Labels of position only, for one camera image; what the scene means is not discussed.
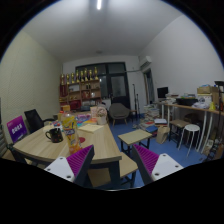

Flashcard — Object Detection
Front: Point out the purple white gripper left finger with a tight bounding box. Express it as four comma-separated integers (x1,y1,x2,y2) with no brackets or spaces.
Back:
45,145,94,186

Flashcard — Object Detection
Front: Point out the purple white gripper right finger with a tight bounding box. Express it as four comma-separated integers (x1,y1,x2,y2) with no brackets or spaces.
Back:
132,144,182,185

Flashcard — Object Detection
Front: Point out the wooden bench near table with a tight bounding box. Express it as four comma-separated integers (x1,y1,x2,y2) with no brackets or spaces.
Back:
85,153,138,190

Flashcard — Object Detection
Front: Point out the small wooden side table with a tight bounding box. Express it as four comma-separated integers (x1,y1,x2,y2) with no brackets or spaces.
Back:
118,129,152,155

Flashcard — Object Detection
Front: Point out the brown paper bag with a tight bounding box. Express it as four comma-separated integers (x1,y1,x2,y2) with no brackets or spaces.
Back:
156,126,170,144

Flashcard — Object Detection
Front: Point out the black mug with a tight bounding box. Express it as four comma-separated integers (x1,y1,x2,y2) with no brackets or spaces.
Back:
45,128,63,143

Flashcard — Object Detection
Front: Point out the wooden table with dark legs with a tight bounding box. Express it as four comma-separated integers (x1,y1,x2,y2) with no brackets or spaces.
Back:
12,123,123,190

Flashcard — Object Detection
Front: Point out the flat cardboard piece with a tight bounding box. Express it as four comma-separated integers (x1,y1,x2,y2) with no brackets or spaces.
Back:
79,124,102,133

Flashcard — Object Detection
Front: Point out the dark wooden stool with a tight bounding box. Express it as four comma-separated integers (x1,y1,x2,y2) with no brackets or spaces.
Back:
169,119,188,143

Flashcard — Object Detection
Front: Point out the yellow drink bottle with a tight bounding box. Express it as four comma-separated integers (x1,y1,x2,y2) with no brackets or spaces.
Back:
61,111,81,154

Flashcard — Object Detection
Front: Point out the stack of books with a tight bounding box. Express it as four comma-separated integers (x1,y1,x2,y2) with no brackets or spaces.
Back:
139,105,160,130

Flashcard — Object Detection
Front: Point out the white round stool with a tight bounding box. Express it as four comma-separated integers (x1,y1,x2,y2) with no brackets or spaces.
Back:
178,124,201,154

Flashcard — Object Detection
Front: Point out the flower bouquet in pot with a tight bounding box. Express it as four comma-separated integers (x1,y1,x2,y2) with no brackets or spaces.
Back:
97,107,107,125

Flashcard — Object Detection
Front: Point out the black office chair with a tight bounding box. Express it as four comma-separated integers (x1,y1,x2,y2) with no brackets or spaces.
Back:
24,109,53,133

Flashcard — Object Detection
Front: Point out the grey armchair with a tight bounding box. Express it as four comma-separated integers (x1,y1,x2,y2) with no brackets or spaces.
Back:
109,103,130,121

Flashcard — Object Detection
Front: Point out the purple sign board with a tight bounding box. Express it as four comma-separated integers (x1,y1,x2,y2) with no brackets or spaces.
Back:
7,116,27,142

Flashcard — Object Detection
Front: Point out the wooden trophy shelf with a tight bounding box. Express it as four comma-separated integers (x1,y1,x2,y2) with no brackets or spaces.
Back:
59,80,102,110

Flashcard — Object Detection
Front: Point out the black computer monitor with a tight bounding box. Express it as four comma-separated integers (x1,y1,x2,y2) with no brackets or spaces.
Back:
157,87,168,99

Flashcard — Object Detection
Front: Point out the dark glass door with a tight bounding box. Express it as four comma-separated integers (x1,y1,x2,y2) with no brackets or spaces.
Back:
77,62,130,108

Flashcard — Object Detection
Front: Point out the cardboard box on desk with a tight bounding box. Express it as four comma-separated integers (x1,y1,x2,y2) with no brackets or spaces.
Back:
197,86,219,94

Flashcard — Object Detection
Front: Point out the white air conditioner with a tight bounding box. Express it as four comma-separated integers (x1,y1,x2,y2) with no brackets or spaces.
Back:
139,56,152,68

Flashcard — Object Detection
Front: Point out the ceiling tube light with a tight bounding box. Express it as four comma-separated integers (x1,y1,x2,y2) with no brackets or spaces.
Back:
97,0,102,10

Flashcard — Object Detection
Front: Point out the long wooden wall desk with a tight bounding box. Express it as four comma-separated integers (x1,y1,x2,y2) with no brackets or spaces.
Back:
162,103,224,153

